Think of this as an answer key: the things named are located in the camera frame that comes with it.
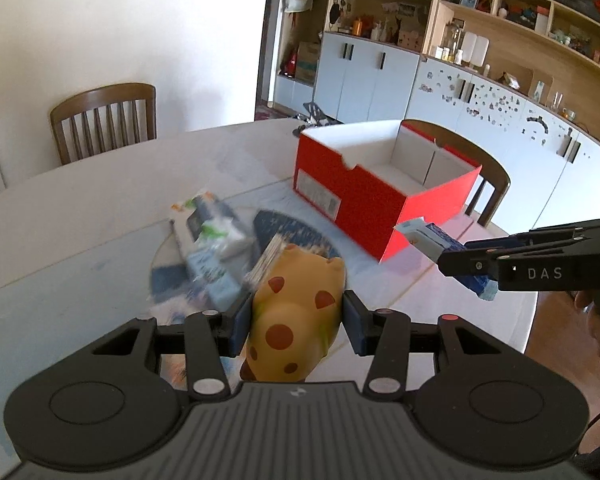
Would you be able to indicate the brown wooden chair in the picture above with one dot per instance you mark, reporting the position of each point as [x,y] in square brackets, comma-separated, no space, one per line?
[104,119]
[492,173]

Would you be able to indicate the light blue carton box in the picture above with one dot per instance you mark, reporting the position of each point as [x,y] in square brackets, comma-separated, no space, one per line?
[220,286]

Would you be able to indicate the red cardboard shoe box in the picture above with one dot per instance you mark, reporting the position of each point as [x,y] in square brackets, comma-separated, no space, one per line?
[369,177]

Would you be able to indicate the white tissue pack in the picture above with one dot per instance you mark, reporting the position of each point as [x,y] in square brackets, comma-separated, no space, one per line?
[203,222]

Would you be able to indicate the wooden shelf unit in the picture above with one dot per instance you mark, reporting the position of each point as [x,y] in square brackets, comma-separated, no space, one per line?
[527,38]

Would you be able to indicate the white wall cabinet unit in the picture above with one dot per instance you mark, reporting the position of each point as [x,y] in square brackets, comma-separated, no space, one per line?
[553,167]

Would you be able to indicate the cardboard box by cabinet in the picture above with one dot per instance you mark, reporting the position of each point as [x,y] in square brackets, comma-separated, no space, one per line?
[308,54]

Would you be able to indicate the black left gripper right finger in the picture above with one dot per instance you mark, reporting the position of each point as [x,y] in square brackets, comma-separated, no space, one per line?
[470,394]

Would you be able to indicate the beige crinkled snack bag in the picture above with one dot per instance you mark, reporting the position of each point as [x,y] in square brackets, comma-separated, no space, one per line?
[258,273]

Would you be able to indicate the black folding stand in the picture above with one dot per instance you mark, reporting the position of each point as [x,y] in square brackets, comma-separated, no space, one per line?
[313,117]

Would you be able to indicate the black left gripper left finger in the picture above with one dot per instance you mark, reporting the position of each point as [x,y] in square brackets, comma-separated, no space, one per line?
[124,395]

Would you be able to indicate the yellow spotted squishy toy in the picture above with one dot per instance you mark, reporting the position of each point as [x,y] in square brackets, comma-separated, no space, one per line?
[295,316]

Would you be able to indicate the small blue white box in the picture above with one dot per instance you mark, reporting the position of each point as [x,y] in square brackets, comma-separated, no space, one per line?
[432,241]

